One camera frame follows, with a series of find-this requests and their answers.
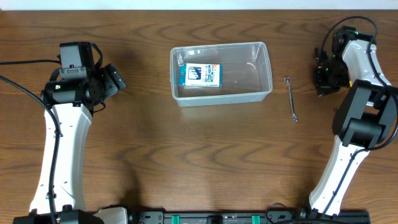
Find clear plastic storage container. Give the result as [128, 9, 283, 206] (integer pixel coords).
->
[170, 42, 273, 107]

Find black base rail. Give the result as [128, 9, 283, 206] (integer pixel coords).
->
[130, 208, 371, 224]

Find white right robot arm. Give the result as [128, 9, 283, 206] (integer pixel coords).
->
[309, 26, 397, 216]

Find silver double ended wrench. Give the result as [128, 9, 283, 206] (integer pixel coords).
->
[284, 77, 298, 123]

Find blue white screwdriver box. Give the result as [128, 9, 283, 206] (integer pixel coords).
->
[178, 63, 223, 87]

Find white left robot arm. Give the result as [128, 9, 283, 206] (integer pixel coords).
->
[13, 42, 131, 223]

